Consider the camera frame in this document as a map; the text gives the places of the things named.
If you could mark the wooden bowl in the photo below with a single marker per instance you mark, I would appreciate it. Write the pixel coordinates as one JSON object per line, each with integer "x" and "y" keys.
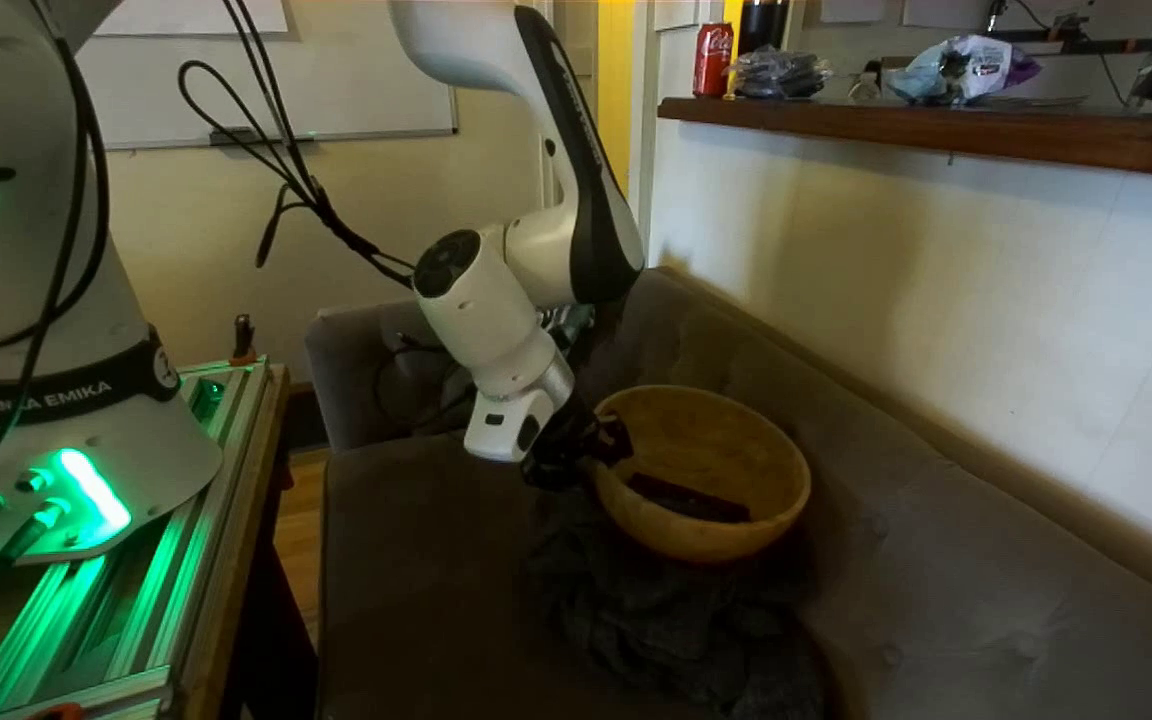
{"x": 705, "y": 480}

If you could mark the beige tufted sofa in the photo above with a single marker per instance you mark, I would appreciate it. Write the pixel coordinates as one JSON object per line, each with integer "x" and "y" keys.
{"x": 924, "y": 589}

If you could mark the green lit robot base table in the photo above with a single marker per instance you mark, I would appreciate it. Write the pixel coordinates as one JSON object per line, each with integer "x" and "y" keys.
{"x": 195, "y": 612}

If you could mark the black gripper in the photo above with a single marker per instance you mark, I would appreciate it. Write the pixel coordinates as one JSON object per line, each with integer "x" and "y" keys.
{"x": 574, "y": 441}

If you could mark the dark brown cloth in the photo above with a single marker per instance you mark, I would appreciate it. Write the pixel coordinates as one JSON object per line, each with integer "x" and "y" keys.
{"x": 718, "y": 637}

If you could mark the wooden wall shelf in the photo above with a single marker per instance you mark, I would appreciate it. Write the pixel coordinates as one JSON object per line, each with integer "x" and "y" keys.
{"x": 1050, "y": 137}

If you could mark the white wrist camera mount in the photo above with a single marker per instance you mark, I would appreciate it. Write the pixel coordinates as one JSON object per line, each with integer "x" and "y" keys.
{"x": 507, "y": 429}

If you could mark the dark bag on shelf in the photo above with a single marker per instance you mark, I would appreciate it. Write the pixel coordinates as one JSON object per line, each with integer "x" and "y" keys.
{"x": 771, "y": 74}

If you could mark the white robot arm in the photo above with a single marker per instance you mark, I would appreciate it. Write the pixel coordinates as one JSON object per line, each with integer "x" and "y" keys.
{"x": 78, "y": 356}

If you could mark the red soda can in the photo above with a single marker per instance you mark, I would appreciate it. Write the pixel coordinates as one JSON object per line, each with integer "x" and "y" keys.
{"x": 708, "y": 60}

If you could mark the crumpled plastic bag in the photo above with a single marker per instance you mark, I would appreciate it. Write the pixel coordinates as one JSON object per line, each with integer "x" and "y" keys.
{"x": 960, "y": 68}

